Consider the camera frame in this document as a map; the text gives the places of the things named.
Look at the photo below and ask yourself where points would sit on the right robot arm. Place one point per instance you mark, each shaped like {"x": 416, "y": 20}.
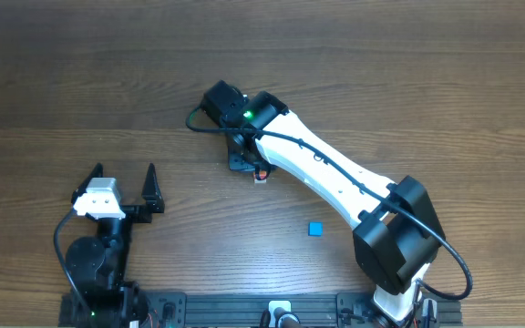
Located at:
{"x": 322, "y": 168}

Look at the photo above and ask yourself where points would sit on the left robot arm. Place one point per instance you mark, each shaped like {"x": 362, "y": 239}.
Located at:
{"x": 89, "y": 259}

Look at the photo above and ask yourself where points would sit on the mounting rail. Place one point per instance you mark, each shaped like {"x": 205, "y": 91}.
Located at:
{"x": 226, "y": 310}

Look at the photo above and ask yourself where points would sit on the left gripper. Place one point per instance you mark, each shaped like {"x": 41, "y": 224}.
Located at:
{"x": 138, "y": 214}

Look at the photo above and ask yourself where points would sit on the pink cube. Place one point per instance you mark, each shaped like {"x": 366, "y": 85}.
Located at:
{"x": 259, "y": 176}

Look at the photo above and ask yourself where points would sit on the blue cube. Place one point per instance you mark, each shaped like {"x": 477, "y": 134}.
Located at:
{"x": 315, "y": 229}

